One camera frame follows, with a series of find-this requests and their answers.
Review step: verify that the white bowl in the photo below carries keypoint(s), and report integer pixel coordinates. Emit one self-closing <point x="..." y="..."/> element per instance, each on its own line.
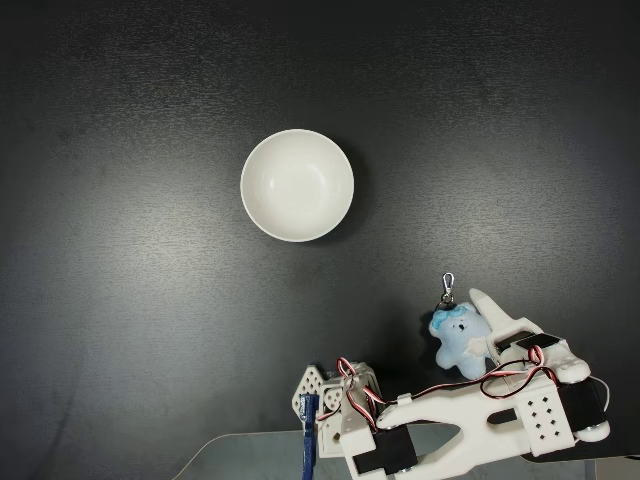
<point x="297" y="185"/>

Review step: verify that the blue clamp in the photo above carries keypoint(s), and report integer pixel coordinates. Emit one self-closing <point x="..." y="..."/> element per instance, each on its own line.
<point x="309" y="440"/>

